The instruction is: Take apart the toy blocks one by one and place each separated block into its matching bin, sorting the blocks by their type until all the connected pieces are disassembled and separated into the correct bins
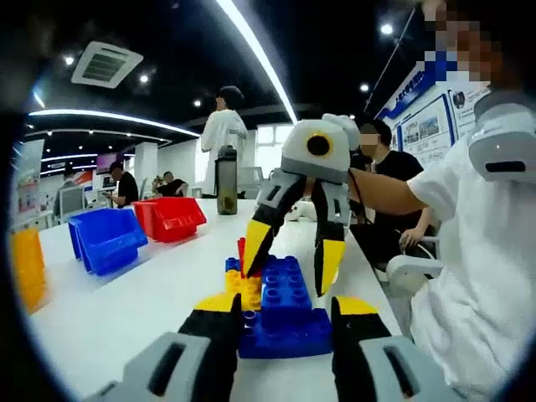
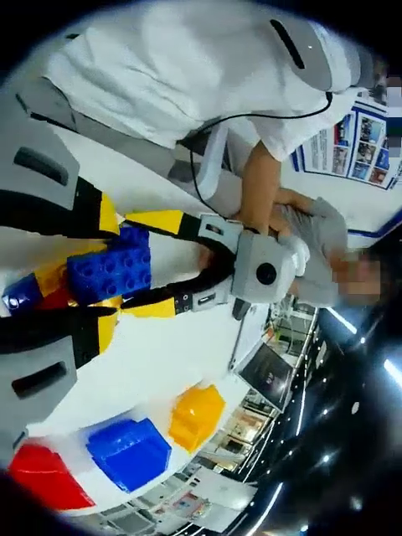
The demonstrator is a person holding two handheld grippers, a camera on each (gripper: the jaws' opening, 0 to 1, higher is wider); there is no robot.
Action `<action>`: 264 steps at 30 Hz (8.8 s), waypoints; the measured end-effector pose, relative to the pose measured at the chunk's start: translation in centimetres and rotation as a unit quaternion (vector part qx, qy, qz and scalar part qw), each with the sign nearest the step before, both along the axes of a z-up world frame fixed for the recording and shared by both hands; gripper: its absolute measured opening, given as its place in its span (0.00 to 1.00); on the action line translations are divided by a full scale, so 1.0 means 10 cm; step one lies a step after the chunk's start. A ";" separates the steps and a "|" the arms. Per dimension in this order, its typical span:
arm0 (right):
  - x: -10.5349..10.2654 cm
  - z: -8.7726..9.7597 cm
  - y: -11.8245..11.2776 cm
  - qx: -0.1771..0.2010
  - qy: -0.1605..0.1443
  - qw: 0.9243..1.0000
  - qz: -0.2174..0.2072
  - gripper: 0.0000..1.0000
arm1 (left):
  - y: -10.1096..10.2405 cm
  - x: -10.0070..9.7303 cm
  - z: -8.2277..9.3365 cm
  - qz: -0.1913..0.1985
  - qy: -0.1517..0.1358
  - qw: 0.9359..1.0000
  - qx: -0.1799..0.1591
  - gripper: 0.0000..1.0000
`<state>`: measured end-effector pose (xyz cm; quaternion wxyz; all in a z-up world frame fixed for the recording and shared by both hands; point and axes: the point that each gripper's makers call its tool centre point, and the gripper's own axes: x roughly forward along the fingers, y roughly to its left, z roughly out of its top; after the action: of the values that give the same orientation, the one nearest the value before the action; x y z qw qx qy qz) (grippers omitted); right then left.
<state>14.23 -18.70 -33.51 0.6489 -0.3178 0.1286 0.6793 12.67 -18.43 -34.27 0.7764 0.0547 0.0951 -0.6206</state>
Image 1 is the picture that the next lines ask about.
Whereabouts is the long curved ceiling light strip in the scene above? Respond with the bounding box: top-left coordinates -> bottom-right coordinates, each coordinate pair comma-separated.
215,0 -> 300,125

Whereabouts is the short ceiling light strip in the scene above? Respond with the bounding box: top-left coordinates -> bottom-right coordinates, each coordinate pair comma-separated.
28,108 -> 202,139

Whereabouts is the white chair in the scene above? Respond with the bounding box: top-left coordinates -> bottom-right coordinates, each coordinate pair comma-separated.
386,254 -> 446,295

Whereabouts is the ceiling air conditioner unit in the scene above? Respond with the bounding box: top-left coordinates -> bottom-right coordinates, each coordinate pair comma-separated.
70,39 -> 145,90

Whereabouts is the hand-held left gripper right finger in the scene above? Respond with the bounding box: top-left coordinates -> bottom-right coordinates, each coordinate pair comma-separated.
330,295 -> 466,402

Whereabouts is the red plastic bin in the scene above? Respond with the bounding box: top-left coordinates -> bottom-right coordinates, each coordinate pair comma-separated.
131,196 -> 208,245

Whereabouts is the purple wall screen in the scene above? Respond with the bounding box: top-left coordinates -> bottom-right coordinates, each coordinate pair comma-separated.
95,152 -> 123,169

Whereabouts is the person's white shirt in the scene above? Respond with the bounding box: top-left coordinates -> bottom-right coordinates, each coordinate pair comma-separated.
387,137 -> 536,395

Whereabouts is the thin grey cable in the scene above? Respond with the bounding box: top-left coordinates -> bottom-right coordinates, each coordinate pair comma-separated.
366,7 -> 417,112

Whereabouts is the yellow toy block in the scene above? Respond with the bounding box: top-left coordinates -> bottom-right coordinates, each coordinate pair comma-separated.
225,269 -> 264,312

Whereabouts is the large blue toy block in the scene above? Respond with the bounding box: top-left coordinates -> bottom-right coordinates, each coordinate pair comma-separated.
237,308 -> 334,360

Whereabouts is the blue plastic bin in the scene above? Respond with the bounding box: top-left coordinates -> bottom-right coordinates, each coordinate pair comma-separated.
67,207 -> 149,278

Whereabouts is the grey water bottle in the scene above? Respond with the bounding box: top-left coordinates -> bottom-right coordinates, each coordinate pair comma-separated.
214,144 -> 240,216

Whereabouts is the yellow plastic bin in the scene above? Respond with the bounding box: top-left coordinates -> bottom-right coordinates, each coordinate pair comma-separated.
10,228 -> 49,315

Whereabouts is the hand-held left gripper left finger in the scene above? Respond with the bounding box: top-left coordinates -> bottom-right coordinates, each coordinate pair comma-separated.
83,291 -> 244,402

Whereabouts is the grey office chair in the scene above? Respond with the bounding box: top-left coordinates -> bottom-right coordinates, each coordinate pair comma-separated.
57,186 -> 85,219

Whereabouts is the red toy block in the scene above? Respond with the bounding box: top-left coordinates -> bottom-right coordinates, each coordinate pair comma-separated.
236,237 -> 263,278

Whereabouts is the blue white wall poster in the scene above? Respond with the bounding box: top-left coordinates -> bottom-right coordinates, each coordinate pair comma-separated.
374,60 -> 492,169

